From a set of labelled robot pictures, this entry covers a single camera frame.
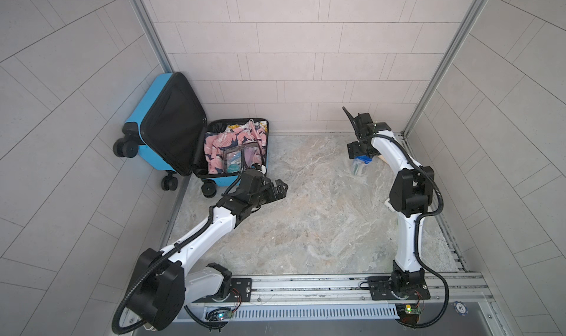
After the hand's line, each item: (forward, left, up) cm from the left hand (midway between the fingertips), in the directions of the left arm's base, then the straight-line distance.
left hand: (285, 187), depth 81 cm
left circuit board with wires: (-38, +18, -9) cm, 43 cm away
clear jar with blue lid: (+15, -31, -4) cm, 35 cm away
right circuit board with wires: (-37, -40, -13) cm, 56 cm away
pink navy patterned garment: (+25, +33, -5) cm, 42 cm away
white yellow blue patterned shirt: (+37, +14, -5) cm, 40 cm away
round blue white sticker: (-36, -56, -12) cm, 67 cm away
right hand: (+21, -33, -5) cm, 40 cm away
